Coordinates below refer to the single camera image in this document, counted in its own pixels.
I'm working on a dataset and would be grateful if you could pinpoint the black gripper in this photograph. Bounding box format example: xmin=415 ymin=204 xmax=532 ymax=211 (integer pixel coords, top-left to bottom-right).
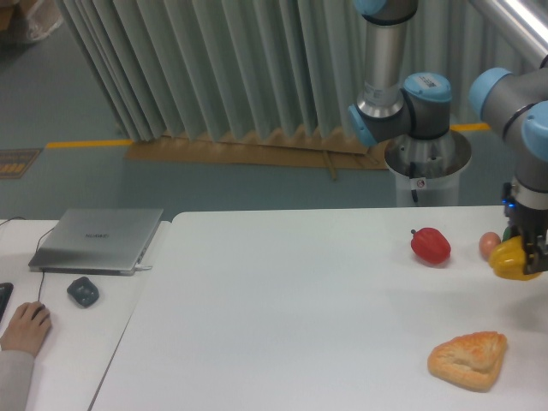
xmin=502 ymin=182 xmax=547 ymax=275

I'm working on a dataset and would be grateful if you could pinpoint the yellow bell pepper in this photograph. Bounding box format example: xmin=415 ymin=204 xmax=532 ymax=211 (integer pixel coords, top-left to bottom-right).
xmin=488 ymin=236 xmax=542 ymax=281

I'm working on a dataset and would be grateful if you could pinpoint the black computer mouse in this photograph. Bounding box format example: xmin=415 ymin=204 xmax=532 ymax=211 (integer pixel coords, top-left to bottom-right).
xmin=32 ymin=304 xmax=50 ymax=323

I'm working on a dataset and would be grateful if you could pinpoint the grey sleeved forearm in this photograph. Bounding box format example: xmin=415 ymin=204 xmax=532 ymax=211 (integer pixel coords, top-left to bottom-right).
xmin=1 ymin=350 xmax=34 ymax=411

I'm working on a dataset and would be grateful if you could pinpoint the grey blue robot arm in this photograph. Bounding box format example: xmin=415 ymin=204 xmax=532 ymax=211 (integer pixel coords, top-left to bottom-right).
xmin=348 ymin=1 xmax=547 ymax=276

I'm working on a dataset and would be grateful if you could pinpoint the green bell pepper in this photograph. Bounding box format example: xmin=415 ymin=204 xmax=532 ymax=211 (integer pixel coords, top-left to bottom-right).
xmin=502 ymin=227 xmax=512 ymax=242

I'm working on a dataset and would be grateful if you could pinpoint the red bell pepper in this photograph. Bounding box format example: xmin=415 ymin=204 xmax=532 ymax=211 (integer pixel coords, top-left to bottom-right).
xmin=410 ymin=227 xmax=451 ymax=265

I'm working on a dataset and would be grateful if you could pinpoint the person's hand on mouse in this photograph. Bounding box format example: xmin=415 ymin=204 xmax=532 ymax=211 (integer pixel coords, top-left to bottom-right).
xmin=1 ymin=301 xmax=52 ymax=358

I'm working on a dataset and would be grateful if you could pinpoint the brown egg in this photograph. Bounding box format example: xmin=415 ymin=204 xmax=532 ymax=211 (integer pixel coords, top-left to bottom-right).
xmin=479 ymin=232 xmax=501 ymax=260

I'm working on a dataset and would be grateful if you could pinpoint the golden pastry turnover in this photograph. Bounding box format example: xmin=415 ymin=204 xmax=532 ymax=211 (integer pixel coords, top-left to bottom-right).
xmin=427 ymin=331 xmax=508 ymax=392

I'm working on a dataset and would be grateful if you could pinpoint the brown cardboard sheet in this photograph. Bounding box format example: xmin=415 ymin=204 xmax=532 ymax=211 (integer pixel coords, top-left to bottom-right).
xmin=125 ymin=126 xmax=387 ymax=180

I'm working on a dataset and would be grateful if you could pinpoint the pale green pleated curtain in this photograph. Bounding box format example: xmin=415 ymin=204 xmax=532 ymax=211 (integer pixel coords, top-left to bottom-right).
xmin=57 ymin=1 xmax=534 ymax=146

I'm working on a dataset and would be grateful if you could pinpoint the silver closed laptop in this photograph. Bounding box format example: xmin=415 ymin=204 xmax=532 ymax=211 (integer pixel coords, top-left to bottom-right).
xmin=28 ymin=208 xmax=163 ymax=275

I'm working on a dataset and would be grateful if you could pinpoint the dark grey round device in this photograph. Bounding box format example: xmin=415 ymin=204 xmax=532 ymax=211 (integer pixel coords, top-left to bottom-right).
xmin=67 ymin=277 xmax=100 ymax=308

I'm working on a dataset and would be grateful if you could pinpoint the black keyboard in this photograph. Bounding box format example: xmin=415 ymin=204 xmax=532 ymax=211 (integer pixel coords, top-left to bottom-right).
xmin=0 ymin=283 xmax=14 ymax=321

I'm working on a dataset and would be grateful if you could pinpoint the white laptop cable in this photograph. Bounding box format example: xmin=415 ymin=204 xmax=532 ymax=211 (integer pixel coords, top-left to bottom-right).
xmin=135 ymin=220 xmax=163 ymax=271

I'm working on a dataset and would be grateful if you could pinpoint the black mouse cable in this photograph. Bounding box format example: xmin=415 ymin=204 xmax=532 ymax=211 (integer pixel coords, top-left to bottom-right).
xmin=33 ymin=217 xmax=65 ymax=305

